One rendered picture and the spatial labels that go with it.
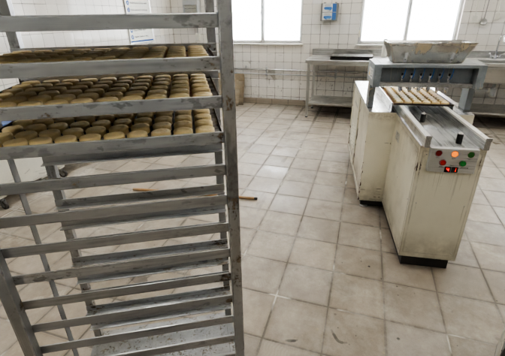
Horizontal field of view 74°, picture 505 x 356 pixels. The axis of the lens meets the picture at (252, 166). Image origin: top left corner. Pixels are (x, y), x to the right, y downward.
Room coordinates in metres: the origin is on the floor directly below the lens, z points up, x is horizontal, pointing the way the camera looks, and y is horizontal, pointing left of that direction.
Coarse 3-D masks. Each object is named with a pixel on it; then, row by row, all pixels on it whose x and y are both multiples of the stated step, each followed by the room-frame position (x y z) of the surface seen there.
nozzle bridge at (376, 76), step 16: (384, 64) 2.44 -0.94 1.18; (400, 64) 2.43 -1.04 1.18; (416, 64) 2.41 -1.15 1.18; (432, 64) 2.40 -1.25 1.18; (448, 64) 2.39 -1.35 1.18; (464, 64) 2.38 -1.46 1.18; (480, 64) 2.36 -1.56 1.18; (368, 80) 2.66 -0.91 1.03; (384, 80) 2.51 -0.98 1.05; (416, 80) 2.47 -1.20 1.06; (432, 80) 2.45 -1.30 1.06; (464, 80) 2.41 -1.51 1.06; (480, 80) 2.31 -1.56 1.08; (368, 96) 2.56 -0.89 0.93; (464, 96) 2.46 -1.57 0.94
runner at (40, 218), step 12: (132, 204) 0.76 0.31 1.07; (144, 204) 0.76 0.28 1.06; (156, 204) 0.77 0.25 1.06; (168, 204) 0.78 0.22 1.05; (180, 204) 0.78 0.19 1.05; (192, 204) 0.79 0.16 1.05; (204, 204) 0.79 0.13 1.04; (216, 204) 0.80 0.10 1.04; (12, 216) 0.71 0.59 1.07; (24, 216) 0.71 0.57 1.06; (36, 216) 0.72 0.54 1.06; (48, 216) 0.72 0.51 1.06; (60, 216) 0.73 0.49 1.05; (72, 216) 0.73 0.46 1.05; (84, 216) 0.74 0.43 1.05; (96, 216) 0.74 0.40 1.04; (108, 216) 0.75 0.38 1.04; (0, 228) 0.70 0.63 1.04
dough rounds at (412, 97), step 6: (384, 90) 2.89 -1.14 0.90; (390, 90) 2.80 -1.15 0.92; (396, 90) 2.79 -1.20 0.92; (402, 90) 2.80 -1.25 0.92; (414, 90) 2.77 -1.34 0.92; (420, 90) 2.77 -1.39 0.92; (390, 96) 2.65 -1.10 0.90; (396, 96) 2.58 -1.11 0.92; (402, 96) 2.57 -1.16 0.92; (408, 96) 2.61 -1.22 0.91; (414, 96) 2.56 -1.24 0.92; (420, 96) 2.55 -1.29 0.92; (426, 96) 2.55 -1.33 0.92; (432, 96) 2.59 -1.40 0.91; (438, 96) 2.54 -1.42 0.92; (396, 102) 2.42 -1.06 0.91; (402, 102) 2.41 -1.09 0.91; (408, 102) 2.40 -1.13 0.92; (414, 102) 2.40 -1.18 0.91; (420, 102) 2.38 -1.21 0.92; (426, 102) 2.37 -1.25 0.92; (432, 102) 2.38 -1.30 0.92; (438, 102) 2.36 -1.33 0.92; (444, 102) 2.36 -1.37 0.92
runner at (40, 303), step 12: (204, 276) 0.79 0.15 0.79; (216, 276) 0.79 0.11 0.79; (228, 276) 0.80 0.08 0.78; (120, 288) 0.75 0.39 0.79; (132, 288) 0.75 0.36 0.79; (144, 288) 0.76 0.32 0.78; (156, 288) 0.76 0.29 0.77; (168, 288) 0.77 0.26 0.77; (36, 300) 0.71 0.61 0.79; (48, 300) 0.71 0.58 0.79; (60, 300) 0.72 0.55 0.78; (72, 300) 0.72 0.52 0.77; (84, 300) 0.73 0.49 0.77
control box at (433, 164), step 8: (432, 152) 1.69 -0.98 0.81; (448, 152) 1.68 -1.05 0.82; (464, 152) 1.66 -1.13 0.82; (432, 160) 1.69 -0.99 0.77; (440, 160) 1.68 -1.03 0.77; (448, 160) 1.68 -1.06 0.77; (456, 160) 1.67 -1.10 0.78; (464, 160) 1.66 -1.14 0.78; (472, 160) 1.65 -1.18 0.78; (432, 168) 1.69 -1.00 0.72; (440, 168) 1.68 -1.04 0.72; (448, 168) 1.67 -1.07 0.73; (456, 168) 1.66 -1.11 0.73; (464, 168) 1.66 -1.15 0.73; (472, 168) 1.65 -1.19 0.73
